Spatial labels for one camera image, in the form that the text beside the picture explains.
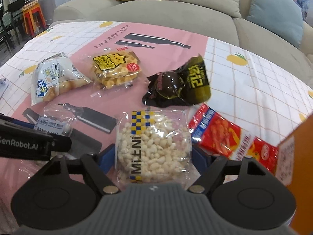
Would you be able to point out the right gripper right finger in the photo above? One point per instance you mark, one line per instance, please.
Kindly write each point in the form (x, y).
(204, 162)

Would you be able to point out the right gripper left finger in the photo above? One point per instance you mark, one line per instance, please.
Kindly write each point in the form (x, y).
(96, 168)

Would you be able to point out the red snack bag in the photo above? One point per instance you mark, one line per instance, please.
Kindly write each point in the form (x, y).
(213, 133)

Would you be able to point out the puffed rice snack bag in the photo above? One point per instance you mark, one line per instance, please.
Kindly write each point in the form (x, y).
(153, 146)

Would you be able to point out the white blue snack bag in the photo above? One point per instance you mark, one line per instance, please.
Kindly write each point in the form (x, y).
(54, 76)

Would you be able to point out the black yellow snack bag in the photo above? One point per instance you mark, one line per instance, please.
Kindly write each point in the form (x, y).
(186, 86)

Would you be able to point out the yellow label cracker bag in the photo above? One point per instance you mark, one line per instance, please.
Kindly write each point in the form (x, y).
(113, 69)

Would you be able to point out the clear small snack packet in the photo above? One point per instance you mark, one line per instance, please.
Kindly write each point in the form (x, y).
(55, 119)

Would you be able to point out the white object at edge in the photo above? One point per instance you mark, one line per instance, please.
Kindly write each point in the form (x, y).
(4, 83)

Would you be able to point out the pink white tablecloth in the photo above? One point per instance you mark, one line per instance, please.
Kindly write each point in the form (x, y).
(247, 90)

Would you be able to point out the orange storage box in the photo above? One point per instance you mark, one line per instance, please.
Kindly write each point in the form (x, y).
(294, 170)

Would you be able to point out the red yellow stools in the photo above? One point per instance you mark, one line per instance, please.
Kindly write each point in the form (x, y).
(34, 20)

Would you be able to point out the black chair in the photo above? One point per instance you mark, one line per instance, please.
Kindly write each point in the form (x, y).
(11, 20)

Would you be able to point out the beige sofa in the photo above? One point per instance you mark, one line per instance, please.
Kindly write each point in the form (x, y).
(208, 22)

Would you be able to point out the light blue cushion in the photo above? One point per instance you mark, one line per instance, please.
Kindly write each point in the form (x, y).
(282, 17)

